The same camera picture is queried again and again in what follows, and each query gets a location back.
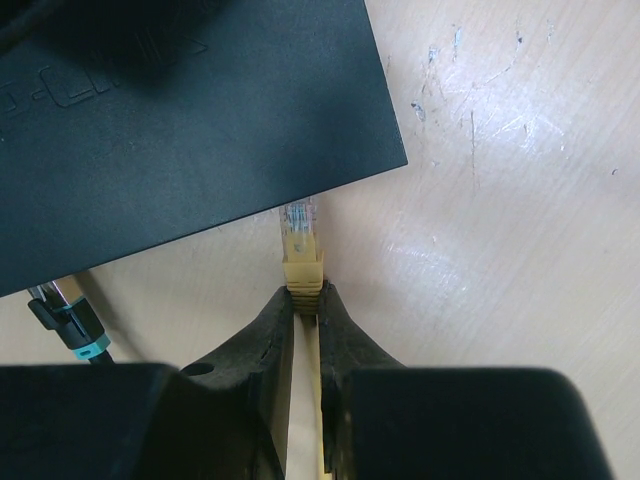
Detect small black network switch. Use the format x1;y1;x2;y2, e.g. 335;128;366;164
1;1;407;295

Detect yellow ethernet cable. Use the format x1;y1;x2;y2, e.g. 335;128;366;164
277;195;326;476

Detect black ethernet cable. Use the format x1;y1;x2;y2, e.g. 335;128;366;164
27;279;117;366

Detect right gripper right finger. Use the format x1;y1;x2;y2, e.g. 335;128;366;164
318;283;613;479

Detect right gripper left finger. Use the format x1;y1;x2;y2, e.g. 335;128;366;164
1;288;294;479

